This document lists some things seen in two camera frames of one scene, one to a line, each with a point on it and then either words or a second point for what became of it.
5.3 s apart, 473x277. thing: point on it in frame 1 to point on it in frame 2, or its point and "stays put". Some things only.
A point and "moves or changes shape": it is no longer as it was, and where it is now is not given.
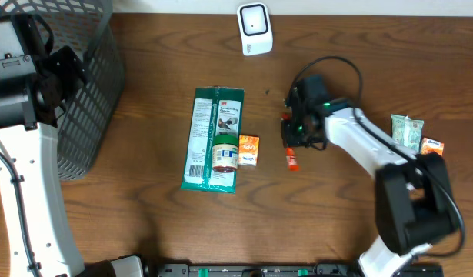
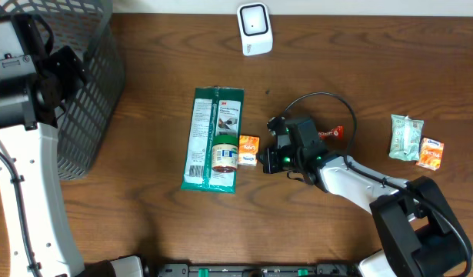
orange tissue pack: [428, 145] stays put
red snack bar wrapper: [290, 152] moves or changes shape
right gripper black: [290, 138] to [270, 164]
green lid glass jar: [224, 153] stays put
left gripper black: [66, 71] stays put
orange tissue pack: [248, 148] stays put
